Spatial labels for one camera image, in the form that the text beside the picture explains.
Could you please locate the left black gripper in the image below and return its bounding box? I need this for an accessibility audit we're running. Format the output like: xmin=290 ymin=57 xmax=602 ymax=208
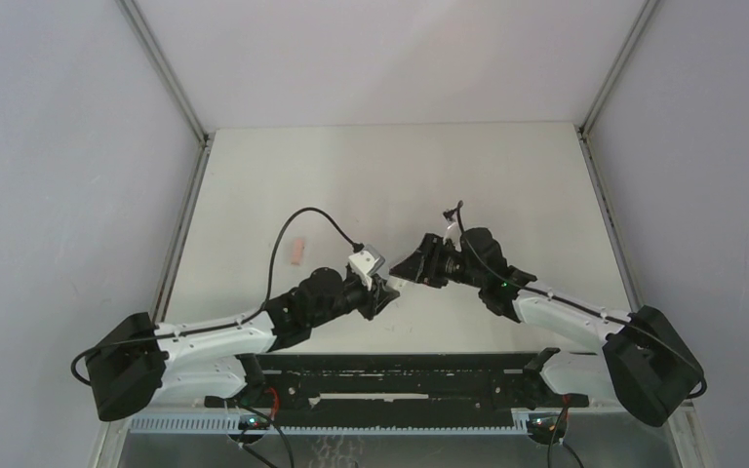
xmin=308 ymin=271 xmax=398 ymax=329

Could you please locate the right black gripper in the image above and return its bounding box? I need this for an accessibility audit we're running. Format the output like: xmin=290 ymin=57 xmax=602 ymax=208
xmin=391 ymin=233 xmax=486 ymax=290

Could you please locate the pink stapler top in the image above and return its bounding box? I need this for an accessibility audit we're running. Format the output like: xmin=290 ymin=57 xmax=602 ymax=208
xmin=289 ymin=238 xmax=305 ymax=265

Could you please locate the white stapler base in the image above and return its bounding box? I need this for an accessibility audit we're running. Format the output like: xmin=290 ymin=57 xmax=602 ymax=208
xmin=386 ymin=276 xmax=408 ymax=293

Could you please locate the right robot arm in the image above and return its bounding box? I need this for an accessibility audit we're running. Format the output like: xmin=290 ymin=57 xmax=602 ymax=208
xmin=389 ymin=227 xmax=707 ymax=427

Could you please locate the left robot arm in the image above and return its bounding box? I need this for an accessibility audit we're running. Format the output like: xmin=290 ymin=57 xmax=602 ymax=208
xmin=84 ymin=267 xmax=400 ymax=422

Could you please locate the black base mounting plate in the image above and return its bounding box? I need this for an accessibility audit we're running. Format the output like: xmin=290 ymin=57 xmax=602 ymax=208
xmin=204 ymin=352 xmax=589 ymax=430

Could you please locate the left controller board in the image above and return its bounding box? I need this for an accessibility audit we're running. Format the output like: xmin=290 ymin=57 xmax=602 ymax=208
xmin=238 ymin=415 xmax=270 ymax=432

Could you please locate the controller board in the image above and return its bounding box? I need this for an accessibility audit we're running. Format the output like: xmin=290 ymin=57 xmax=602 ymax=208
xmin=530 ymin=417 xmax=563 ymax=433
xmin=238 ymin=415 xmax=270 ymax=432

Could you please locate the right controller board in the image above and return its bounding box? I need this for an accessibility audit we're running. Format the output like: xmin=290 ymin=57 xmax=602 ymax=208
xmin=530 ymin=417 xmax=563 ymax=433

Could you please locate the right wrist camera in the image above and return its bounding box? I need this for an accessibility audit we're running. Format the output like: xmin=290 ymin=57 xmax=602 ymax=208
xmin=443 ymin=212 xmax=460 ymax=244

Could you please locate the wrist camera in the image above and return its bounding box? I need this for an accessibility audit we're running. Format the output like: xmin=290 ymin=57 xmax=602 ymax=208
xmin=347 ymin=245 xmax=385 ymax=291
xmin=443 ymin=212 xmax=460 ymax=244

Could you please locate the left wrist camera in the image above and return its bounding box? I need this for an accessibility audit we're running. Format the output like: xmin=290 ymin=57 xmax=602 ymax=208
xmin=347 ymin=245 xmax=385 ymax=291

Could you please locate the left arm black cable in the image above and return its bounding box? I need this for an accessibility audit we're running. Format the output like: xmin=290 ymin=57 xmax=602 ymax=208
xmin=70 ymin=207 xmax=366 ymax=387

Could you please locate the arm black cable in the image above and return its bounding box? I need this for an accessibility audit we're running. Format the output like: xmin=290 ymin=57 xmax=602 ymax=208
xmin=444 ymin=200 xmax=709 ymax=401
xmin=70 ymin=207 xmax=366 ymax=387

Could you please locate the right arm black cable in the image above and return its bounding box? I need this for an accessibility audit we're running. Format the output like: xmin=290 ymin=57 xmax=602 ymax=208
xmin=444 ymin=200 xmax=709 ymax=401

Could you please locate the front aluminium rail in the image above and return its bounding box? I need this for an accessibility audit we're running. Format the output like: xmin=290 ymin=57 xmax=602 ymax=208
xmin=107 ymin=368 xmax=693 ymax=414

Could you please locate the white cable duct strip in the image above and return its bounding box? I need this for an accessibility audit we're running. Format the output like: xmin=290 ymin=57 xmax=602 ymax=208
xmin=128 ymin=413 xmax=529 ymax=436

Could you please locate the left aluminium frame post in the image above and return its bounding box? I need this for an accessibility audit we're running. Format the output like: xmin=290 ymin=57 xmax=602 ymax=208
xmin=115 ymin=0 xmax=210 ymax=146

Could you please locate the aluminium frame post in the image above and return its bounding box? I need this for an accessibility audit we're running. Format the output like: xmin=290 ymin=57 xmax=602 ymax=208
xmin=577 ymin=0 xmax=663 ymax=139
xmin=115 ymin=0 xmax=210 ymax=146

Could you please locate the right aluminium frame post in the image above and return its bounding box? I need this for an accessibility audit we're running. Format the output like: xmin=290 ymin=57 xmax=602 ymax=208
xmin=577 ymin=0 xmax=663 ymax=139

